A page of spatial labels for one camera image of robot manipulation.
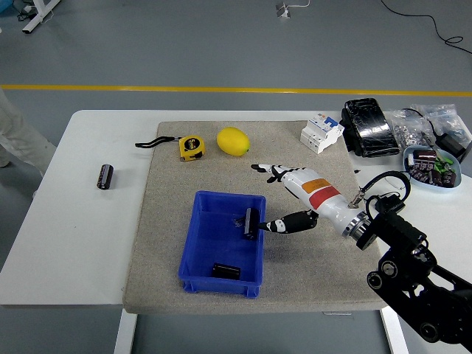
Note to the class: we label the grey-brown mat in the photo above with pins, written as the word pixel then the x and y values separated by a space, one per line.
pixel 280 155

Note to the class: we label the light blue bowl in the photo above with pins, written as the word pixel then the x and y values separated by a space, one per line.
pixel 431 187

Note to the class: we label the yellow tape measure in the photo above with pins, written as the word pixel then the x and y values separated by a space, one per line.
pixel 191 148

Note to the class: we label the clear bag of blue screws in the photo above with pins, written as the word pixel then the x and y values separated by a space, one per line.
pixel 444 118

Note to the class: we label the silver floor socket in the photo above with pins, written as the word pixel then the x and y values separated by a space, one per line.
pixel 283 10

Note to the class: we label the large dark battery in bowl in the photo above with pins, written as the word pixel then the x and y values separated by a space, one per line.
pixel 425 155

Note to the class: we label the black power adapter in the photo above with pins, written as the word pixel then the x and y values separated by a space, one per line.
pixel 453 144

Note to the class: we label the white table leg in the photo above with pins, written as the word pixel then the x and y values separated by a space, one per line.
pixel 392 332
pixel 124 332

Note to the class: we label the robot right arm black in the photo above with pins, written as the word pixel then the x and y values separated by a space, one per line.
pixel 402 236

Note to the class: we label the blue plastic box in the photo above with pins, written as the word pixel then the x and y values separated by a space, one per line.
pixel 210 250

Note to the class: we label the small metal clip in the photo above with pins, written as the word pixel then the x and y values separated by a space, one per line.
pixel 237 221

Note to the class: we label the dark cylindrical battery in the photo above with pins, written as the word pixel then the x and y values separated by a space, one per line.
pixel 250 223
pixel 105 177
pixel 226 271

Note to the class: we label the clear bag of metal nuts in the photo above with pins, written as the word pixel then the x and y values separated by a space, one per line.
pixel 405 132

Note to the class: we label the yellow lemon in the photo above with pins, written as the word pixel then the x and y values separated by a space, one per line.
pixel 233 141

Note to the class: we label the person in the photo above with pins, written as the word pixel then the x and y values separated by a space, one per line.
pixel 22 140

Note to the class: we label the robot right hand white shell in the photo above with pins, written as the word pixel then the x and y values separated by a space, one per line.
pixel 324 195

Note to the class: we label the black wrapped pack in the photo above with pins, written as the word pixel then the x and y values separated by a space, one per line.
pixel 370 127

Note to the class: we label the white circuit breaker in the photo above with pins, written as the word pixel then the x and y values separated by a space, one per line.
pixel 320 134

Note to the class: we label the green connectors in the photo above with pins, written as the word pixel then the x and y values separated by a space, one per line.
pixel 442 164

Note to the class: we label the white stand foot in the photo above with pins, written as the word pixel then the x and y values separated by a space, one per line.
pixel 38 16

